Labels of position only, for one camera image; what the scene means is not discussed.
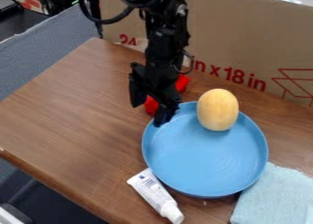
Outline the red rectangular block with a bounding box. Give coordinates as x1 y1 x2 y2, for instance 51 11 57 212
144 74 191 116

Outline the white cream tube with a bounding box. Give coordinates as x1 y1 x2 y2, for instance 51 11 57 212
127 168 184 224

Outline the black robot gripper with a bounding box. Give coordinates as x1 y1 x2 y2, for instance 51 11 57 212
127 26 192 128

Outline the yellow potato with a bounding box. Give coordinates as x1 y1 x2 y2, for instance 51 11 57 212
196 89 238 131

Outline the blue round plate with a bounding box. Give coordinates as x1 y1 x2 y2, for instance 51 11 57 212
142 101 269 198

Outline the light blue towel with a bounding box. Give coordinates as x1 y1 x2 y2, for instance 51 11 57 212
230 163 313 224

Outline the grey fabric panel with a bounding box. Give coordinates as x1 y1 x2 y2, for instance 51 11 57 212
0 5 99 101

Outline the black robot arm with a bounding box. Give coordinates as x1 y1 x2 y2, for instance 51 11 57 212
39 0 190 126

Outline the cardboard box wall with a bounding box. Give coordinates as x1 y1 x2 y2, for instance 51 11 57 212
99 0 313 107

